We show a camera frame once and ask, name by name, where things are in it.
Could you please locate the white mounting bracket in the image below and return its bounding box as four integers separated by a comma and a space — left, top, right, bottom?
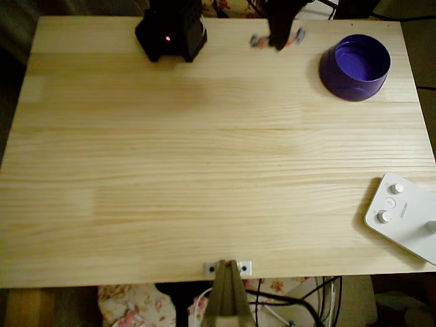
203, 260, 253, 276

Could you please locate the thin black cable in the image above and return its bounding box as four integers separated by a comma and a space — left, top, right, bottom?
316, 275, 343, 327

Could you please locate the floral cloth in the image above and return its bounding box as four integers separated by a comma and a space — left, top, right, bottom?
200, 0, 270, 18
97, 276, 309, 327

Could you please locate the white cable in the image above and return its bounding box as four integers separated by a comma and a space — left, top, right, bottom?
187, 287, 213, 327

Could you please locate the black box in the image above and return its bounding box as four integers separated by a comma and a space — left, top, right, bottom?
335, 0, 381, 20

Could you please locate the beige box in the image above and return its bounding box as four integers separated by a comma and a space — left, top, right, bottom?
282, 275, 378, 327

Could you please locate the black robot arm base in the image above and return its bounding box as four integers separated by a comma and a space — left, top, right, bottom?
135, 0, 208, 63

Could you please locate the candy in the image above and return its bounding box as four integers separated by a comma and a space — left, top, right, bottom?
249, 27, 306, 51

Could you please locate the thick black cable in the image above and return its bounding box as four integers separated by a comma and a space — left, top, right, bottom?
245, 288, 326, 327

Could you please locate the white lamp base with knobs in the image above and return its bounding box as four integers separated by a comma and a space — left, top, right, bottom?
363, 172, 436, 266

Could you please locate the brown wooden leg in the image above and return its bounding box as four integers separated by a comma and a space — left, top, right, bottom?
5, 287, 57, 327

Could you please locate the purple bowl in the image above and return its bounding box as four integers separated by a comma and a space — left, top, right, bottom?
318, 33, 392, 102

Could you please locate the black tripod stand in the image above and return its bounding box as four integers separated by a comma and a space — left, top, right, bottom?
306, 0, 343, 20

